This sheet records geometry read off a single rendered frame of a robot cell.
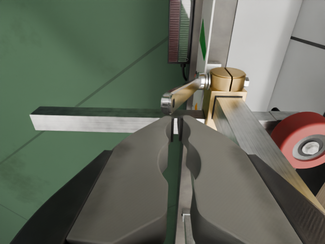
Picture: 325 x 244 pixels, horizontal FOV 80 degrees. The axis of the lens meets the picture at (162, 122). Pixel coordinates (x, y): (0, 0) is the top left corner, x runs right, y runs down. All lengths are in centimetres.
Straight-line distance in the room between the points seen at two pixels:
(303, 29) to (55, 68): 119
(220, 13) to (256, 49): 16
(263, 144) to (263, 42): 38
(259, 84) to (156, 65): 71
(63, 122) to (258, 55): 46
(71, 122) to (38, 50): 104
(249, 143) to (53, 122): 29
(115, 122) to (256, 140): 21
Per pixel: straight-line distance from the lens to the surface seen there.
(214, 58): 44
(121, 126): 32
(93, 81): 128
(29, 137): 173
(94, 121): 33
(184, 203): 72
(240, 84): 29
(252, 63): 56
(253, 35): 54
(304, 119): 32
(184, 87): 16
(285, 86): 57
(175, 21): 42
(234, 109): 25
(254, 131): 22
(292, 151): 33
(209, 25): 34
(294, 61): 55
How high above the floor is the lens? 112
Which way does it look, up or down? 58 degrees down
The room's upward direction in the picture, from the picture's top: 176 degrees counter-clockwise
